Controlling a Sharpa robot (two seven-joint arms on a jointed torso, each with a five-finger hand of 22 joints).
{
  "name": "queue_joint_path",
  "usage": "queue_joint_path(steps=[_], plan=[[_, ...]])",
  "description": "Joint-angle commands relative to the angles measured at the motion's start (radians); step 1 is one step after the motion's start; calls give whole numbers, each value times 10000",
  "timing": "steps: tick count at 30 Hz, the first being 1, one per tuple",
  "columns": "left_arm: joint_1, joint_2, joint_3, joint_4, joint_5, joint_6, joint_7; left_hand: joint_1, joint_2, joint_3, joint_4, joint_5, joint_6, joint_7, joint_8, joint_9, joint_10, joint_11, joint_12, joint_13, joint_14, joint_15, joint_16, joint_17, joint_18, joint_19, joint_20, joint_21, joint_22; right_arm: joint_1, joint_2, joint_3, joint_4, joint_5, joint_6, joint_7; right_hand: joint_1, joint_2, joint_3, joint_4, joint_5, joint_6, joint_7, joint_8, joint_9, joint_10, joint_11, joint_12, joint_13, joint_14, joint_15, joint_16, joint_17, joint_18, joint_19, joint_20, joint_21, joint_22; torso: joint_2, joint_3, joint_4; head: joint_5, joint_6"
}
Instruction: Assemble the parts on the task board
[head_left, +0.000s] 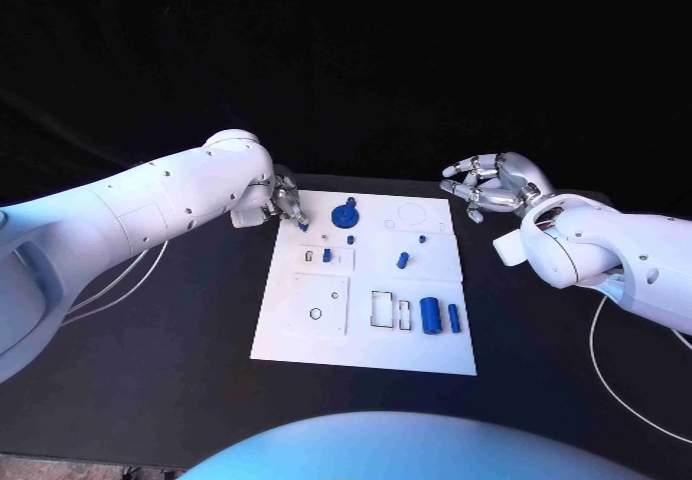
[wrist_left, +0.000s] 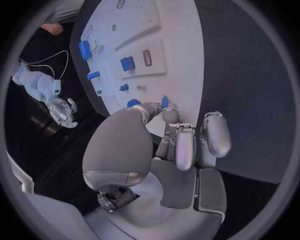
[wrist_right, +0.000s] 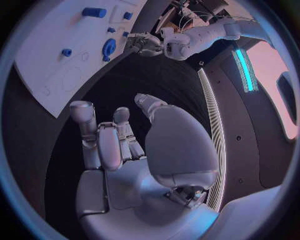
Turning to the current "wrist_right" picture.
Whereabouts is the white cable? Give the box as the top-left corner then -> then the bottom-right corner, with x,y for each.
178,10 -> 214,29

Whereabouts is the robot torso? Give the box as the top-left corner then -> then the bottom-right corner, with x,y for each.
193,36 -> 299,211

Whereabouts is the white task board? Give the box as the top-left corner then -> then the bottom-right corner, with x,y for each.
13,0 -> 149,119

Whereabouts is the blue gear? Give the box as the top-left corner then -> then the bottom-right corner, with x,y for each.
101,38 -> 117,63

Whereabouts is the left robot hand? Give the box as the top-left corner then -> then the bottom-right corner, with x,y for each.
126,31 -> 165,57

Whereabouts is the glowing light bar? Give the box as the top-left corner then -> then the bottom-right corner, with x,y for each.
231,48 -> 260,94

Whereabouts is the long blue cylinder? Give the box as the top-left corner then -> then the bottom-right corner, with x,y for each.
81,7 -> 108,19

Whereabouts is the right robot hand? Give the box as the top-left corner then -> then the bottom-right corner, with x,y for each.
69,93 -> 221,240

